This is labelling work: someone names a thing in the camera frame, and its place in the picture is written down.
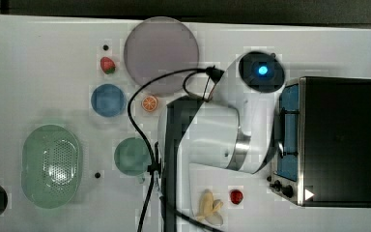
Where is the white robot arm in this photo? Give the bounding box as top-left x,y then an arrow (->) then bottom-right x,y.
158,51 -> 286,232

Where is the pink round plate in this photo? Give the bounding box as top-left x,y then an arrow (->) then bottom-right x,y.
124,16 -> 199,96

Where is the orange slice toy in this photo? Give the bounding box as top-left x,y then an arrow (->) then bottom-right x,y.
141,96 -> 158,112

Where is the blue bowl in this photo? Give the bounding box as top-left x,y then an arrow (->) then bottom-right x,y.
91,84 -> 127,118

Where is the red toy strawberry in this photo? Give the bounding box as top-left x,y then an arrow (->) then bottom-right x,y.
100,57 -> 116,74

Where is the peeled toy banana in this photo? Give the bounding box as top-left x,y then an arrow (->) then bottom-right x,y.
195,189 -> 223,226

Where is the small red toy fruit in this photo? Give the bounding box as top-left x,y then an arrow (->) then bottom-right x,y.
230,189 -> 243,205

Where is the green perforated colander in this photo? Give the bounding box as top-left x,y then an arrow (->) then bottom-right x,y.
21,125 -> 83,209

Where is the black toaster oven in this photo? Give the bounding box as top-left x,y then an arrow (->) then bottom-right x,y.
268,76 -> 371,208

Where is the green cup with handle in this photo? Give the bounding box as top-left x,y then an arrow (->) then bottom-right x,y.
114,137 -> 152,184

